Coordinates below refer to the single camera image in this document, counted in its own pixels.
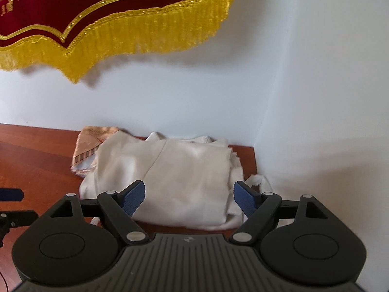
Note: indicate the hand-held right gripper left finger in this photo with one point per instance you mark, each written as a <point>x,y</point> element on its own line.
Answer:
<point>133,199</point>

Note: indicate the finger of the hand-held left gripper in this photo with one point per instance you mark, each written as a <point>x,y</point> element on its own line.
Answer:
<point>12,195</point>
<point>21,217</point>

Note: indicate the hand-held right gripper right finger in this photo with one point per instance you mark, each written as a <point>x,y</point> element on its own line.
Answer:
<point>244,199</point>

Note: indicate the white satin shirt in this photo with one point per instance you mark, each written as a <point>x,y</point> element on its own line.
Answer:
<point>188,173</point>

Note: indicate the beige patterned cloth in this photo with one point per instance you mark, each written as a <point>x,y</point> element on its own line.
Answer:
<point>88,146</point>

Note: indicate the red banner with yellow fringe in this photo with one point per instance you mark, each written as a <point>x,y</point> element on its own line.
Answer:
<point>91,6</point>

